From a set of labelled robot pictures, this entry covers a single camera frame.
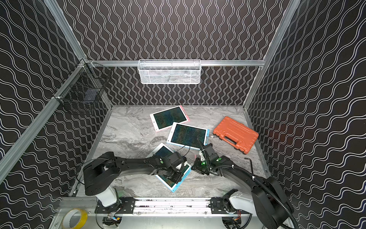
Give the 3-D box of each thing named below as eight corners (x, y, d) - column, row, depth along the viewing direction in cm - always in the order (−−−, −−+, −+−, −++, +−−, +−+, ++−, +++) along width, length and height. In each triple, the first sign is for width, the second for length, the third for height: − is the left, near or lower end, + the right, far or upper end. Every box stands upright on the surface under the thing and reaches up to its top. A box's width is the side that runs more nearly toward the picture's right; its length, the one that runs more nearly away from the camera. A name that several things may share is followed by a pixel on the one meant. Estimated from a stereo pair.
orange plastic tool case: (211, 134, 105) (212, 129, 101) (224, 119, 114) (225, 115, 110) (246, 156, 94) (249, 152, 90) (257, 138, 103) (260, 134, 99)
